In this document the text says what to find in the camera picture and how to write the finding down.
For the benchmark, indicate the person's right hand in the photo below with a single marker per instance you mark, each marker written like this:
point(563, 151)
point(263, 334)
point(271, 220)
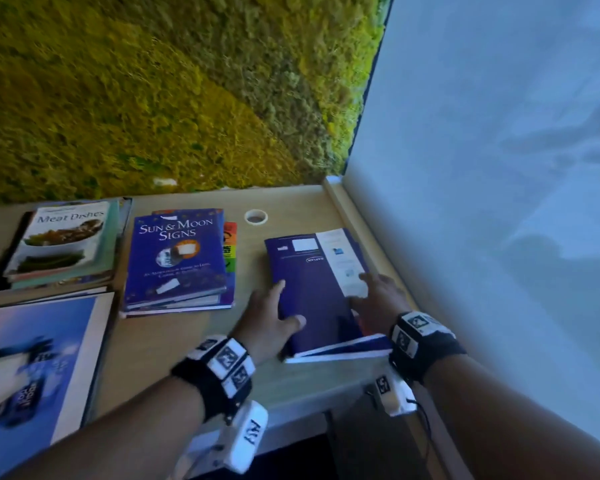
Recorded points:
point(385, 307)

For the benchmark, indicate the person's left hand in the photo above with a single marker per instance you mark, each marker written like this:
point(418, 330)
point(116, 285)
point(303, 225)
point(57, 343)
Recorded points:
point(265, 329)

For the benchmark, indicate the blue book large white lettering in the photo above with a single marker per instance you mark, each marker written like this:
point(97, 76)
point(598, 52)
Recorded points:
point(231, 289)

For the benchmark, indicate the blue book with white band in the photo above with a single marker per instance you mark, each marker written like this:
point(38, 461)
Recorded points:
point(310, 284)

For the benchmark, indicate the glossy blue book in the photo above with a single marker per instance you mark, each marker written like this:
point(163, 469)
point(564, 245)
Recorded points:
point(175, 259)

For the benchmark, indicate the large blue photo folder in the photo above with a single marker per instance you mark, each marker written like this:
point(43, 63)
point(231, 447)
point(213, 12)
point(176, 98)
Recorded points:
point(40, 374)

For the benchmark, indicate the person's right forearm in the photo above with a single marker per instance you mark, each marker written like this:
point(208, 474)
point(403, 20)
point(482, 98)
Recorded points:
point(520, 424)

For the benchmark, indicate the person's left forearm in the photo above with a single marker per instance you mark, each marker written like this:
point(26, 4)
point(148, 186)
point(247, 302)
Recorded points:
point(120, 439)

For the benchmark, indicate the white cabinet door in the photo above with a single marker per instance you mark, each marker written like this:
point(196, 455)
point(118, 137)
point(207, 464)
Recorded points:
point(370, 444)

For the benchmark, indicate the black marker wristband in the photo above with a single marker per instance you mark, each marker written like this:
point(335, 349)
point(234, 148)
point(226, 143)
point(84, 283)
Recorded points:
point(205, 384)
point(435, 354)

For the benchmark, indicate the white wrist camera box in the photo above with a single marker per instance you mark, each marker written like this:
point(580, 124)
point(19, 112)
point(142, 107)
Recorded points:
point(392, 397)
point(245, 439)

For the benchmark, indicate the small white wall label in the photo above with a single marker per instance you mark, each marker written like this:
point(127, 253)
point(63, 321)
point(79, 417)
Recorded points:
point(165, 182)

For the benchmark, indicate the green moss wall panel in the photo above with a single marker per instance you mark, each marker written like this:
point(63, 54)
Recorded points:
point(155, 84)

